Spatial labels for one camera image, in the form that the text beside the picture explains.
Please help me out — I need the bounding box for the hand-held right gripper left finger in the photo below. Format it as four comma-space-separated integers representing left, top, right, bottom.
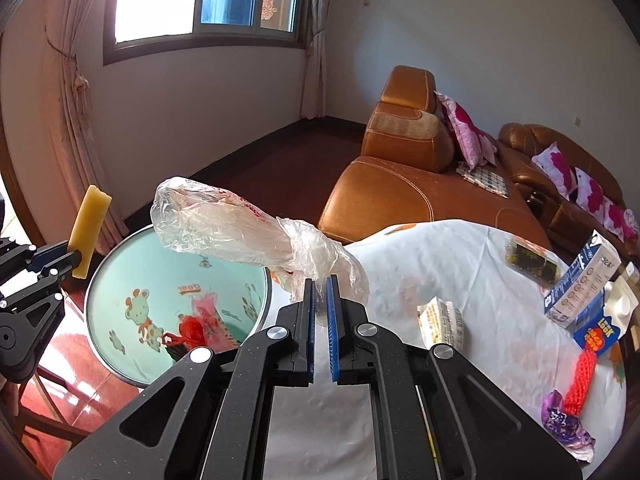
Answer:
52, 275, 318, 480

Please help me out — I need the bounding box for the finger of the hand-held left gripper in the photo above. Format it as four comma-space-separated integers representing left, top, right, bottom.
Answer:
0, 270, 65, 311
0, 240, 83, 281

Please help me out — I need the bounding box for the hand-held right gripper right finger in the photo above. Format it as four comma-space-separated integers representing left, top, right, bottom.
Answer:
326, 274, 583, 480

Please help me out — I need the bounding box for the yellow foam stick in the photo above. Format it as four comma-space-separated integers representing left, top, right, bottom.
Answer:
68, 185, 112, 278

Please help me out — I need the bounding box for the pink plastic wrapper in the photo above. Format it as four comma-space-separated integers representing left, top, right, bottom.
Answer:
187, 292, 241, 351

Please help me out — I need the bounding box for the red plastic wrapper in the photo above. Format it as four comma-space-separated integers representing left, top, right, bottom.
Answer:
162, 312, 211, 356

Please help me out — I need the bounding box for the clear plastic bag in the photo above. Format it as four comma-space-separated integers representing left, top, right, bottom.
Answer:
150, 176, 370, 306

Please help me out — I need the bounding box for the purple foil wrapper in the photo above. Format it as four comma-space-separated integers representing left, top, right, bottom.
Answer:
541, 391, 597, 462

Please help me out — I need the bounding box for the red foam net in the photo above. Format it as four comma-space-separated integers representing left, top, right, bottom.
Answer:
564, 347, 598, 416

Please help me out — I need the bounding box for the white snack wrapper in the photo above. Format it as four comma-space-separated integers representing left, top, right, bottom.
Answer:
417, 297, 468, 351

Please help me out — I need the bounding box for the white printed tablecloth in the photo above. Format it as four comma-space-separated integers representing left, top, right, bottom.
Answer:
260, 218, 628, 480

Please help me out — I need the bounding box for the pink curtain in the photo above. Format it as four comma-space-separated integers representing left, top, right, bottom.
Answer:
0, 0, 131, 256

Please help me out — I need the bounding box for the orange leather chaise sofa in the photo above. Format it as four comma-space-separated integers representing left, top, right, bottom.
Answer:
317, 65, 553, 248

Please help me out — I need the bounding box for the dark snack packet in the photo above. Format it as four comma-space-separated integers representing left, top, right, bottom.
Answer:
504, 241, 558, 282

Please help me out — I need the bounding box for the checkered cloth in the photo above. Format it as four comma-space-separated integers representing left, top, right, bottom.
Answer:
456, 162, 511, 198

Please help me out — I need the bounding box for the pink floral pillow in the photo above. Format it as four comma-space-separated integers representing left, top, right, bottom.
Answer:
602, 195, 626, 233
436, 91, 488, 171
620, 207, 640, 243
531, 142, 578, 200
574, 167, 608, 213
475, 130, 499, 166

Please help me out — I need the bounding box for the white milk carton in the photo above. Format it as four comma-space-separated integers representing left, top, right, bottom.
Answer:
544, 230, 622, 330

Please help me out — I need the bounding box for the brown leather sofa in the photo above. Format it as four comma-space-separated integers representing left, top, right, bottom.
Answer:
498, 122, 640, 266

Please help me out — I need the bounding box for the blue juice carton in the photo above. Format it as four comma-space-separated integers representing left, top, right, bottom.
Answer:
572, 280, 640, 358

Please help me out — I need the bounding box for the beige curtain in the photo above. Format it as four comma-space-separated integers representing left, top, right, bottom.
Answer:
300, 0, 333, 121

